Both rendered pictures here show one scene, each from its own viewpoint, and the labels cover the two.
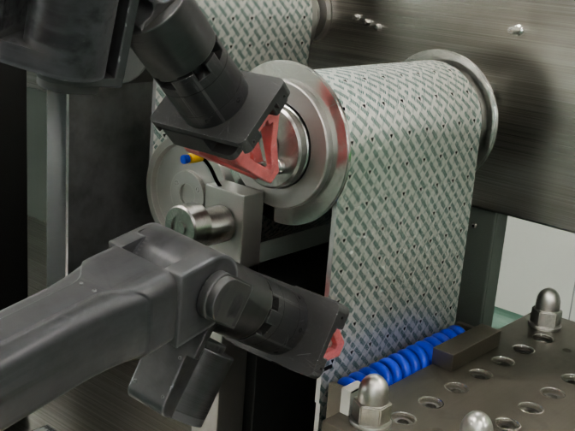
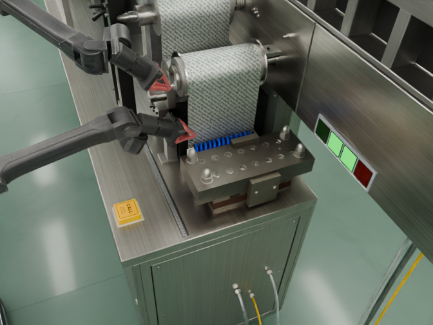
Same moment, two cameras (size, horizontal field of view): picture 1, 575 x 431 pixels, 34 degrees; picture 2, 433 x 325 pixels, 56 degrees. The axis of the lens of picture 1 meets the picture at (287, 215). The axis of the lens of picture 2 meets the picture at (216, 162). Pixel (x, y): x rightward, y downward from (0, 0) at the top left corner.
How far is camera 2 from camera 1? 0.71 m
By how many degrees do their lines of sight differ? 34
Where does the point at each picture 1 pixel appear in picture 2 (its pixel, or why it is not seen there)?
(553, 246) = not seen: outside the picture
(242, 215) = (167, 95)
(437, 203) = (238, 97)
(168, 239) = (119, 113)
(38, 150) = not seen: hidden behind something
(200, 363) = (134, 140)
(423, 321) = (236, 128)
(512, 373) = (250, 153)
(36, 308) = (76, 131)
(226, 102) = (141, 76)
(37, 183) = not seen: hidden behind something
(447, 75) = (249, 54)
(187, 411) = (131, 151)
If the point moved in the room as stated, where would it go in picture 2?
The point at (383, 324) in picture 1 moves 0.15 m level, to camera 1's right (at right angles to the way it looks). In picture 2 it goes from (215, 129) to (258, 144)
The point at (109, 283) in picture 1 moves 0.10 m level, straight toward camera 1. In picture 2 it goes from (96, 126) to (77, 150)
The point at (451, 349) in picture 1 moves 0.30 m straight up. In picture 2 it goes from (234, 141) to (243, 57)
